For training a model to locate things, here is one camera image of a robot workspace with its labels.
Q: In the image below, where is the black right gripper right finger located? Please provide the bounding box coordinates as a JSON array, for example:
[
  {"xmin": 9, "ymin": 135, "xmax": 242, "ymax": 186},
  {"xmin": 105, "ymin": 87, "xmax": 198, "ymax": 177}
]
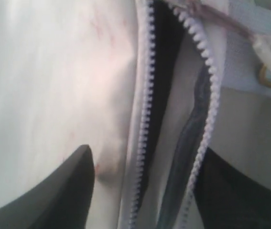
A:
[{"xmin": 194, "ymin": 148, "xmax": 271, "ymax": 229}]

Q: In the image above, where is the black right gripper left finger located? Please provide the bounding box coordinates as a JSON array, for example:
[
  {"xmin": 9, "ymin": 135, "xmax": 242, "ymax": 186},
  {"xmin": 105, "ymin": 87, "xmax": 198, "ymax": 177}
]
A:
[{"xmin": 0, "ymin": 145, "xmax": 95, "ymax": 229}]

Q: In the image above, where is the white fabric backpack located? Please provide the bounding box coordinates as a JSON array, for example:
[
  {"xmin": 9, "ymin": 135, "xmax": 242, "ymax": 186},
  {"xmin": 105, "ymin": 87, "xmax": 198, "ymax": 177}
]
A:
[{"xmin": 0, "ymin": 0, "xmax": 271, "ymax": 229}]

